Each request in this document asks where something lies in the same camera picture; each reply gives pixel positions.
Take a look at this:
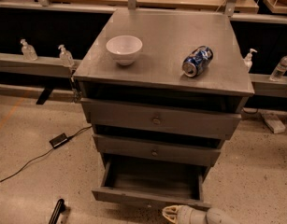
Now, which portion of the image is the white and yellow gripper body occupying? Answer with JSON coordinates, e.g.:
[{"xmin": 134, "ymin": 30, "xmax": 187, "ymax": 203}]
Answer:
[{"xmin": 162, "ymin": 205, "xmax": 208, "ymax": 224}]

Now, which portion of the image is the grey bottom drawer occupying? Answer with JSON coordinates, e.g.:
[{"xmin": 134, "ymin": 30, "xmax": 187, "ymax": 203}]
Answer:
[{"xmin": 93, "ymin": 155, "xmax": 210, "ymax": 210}]

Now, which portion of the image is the clear pump bottle far left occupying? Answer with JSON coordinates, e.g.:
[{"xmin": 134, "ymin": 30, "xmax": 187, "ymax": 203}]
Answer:
[{"xmin": 21, "ymin": 39, "xmax": 37, "ymax": 61}]

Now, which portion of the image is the white ceramic bowl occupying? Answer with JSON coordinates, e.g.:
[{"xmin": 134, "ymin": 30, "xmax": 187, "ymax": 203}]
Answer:
[{"xmin": 106, "ymin": 35, "xmax": 143, "ymax": 65}]

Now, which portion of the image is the grey drawer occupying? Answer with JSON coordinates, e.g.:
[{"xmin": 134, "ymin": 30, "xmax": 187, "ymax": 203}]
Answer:
[
  {"xmin": 93, "ymin": 134, "xmax": 220, "ymax": 166},
  {"xmin": 80, "ymin": 98, "xmax": 241, "ymax": 140},
  {"xmin": 93, "ymin": 155, "xmax": 210, "ymax": 210}
]

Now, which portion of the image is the clear water bottle right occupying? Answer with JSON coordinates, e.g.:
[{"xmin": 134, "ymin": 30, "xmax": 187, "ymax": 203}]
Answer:
[{"xmin": 269, "ymin": 55, "xmax": 287, "ymax": 81}]

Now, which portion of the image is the grey metal shelf rail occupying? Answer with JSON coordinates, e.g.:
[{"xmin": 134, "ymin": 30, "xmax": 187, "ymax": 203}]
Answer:
[{"xmin": 0, "ymin": 53, "xmax": 71, "ymax": 78}]

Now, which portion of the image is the black power adapter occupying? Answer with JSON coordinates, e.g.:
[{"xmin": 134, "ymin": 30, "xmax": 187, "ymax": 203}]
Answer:
[{"xmin": 50, "ymin": 133, "xmax": 68, "ymax": 149}]

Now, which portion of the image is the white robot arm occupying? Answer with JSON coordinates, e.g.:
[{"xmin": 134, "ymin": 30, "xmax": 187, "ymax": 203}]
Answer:
[{"xmin": 162, "ymin": 205, "xmax": 239, "ymax": 224}]

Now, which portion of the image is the grey middle drawer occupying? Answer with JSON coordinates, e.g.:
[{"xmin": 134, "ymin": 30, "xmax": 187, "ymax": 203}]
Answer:
[{"xmin": 93, "ymin": 134, "xmax": 220, "ymax": 166}]

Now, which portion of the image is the grey top drawer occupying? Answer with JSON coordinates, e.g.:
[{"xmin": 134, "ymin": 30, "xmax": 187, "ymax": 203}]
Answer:
[{"xmin": 80, "ymin": 98, "xmax": 241, "ymax": 140}]

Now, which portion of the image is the clear pump bottle near cabinet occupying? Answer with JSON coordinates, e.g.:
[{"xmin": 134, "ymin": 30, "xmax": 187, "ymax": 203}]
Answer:
[{"xmin": 58, "ymin": 45, "xmax": 75, "ymax": 67}]

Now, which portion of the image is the white block on floor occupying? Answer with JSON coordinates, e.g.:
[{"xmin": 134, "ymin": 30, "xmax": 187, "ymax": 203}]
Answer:
[{"xmin": 262, "ymin": 113, "xmax": 286, "ymax": 133}]

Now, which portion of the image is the black cylindrical object on floor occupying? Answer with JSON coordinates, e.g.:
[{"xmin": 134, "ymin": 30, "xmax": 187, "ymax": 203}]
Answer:
[{"xmin": 49, "ymin": 199, "xmax": 65, "ymax": 224}]

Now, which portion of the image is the grey wooden drawer cabinet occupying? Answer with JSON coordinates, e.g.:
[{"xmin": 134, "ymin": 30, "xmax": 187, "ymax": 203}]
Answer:
[{"xmin": 72, "ymin": 8, "xmax": 255, "ymax": 179}]

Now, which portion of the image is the crushed blue soda can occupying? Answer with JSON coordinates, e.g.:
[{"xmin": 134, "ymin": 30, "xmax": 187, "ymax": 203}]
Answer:
[{"xmin": 182, "ymin": 46, "xmax": 213, "ymax": 77}]

